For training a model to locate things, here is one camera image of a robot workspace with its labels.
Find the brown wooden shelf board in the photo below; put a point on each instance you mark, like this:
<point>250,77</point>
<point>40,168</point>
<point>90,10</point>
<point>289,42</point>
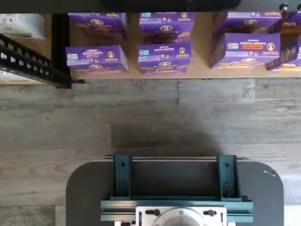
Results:
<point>202,47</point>

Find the wooden side shelf board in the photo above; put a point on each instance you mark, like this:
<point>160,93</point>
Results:
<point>35,44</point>

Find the purple Annie's box teal badge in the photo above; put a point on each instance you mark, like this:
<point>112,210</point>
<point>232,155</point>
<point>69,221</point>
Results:
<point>164,56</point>

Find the black perforated shelf upright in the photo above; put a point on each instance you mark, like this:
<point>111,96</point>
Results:
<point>28,63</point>

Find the purple Annie's hidden veggies box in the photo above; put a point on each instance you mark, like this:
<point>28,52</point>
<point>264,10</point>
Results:
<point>249,50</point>

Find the purple Annie's box pink label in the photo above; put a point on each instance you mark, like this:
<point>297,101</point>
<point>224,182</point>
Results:
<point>96,57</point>

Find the silver mounting plate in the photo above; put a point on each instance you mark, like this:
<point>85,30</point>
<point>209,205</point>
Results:
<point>145,219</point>

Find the purple Annie's snack box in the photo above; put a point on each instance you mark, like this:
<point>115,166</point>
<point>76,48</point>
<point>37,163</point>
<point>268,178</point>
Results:
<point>247,22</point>
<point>291,23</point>
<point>289,56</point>
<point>164,26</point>
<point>98,23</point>

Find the black shelf beam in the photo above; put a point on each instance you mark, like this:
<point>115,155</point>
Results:
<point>47,6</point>

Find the teal metal bracket frame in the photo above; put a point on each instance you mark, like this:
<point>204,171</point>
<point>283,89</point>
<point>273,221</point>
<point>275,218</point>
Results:
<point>121,179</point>

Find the white package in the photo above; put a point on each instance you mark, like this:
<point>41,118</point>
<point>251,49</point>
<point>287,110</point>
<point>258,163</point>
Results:
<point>21,24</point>

